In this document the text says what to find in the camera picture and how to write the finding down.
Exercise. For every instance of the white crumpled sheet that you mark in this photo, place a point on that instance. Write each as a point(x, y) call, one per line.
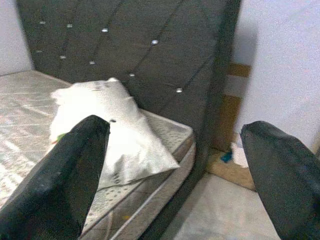
point(240, 155)

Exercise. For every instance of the white quilted mattress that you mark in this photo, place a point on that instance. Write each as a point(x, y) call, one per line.
point(25, 105)

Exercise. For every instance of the dark tufted headboard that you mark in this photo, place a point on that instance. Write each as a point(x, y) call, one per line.
point(150, 25)

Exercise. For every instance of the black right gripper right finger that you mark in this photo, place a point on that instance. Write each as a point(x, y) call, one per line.
point(287, 187)

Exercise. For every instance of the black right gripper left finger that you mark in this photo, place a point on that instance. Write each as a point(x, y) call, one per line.
point(50, 195)

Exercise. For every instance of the small blue object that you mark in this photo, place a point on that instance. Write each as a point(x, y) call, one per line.
point(227, 157)

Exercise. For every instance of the white pillow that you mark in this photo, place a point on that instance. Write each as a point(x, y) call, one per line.
point(105, 100)

